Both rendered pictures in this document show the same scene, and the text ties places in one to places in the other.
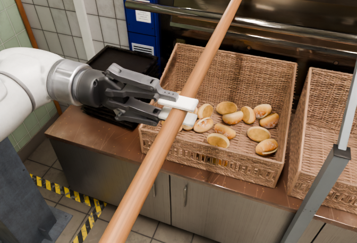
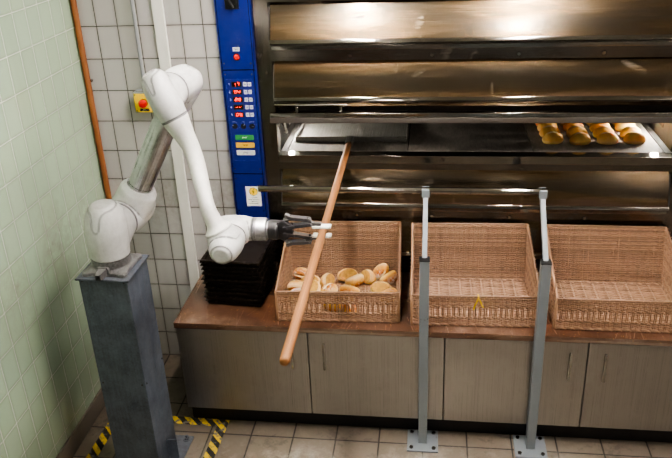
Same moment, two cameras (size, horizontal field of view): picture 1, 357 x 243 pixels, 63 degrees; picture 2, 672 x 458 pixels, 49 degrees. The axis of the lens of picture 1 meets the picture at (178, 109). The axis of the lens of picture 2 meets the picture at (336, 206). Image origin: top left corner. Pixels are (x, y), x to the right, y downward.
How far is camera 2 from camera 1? 222 cm
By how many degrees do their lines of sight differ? 21
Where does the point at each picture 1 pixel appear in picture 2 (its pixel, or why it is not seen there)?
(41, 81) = (247, 228)
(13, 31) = not seen: hidden behind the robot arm
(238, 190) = (370, 329)
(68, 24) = (166, 221)
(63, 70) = (258, 220)
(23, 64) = (237, 220)
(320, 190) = (423, 295)
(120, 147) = (255, 320)
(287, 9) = (381, 178)
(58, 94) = (257, 233)
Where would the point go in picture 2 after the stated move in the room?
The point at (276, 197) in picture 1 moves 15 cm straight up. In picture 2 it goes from (402, 327) to (402, 298)
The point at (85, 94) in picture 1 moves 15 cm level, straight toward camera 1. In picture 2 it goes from (272, 230) to (294, 245)
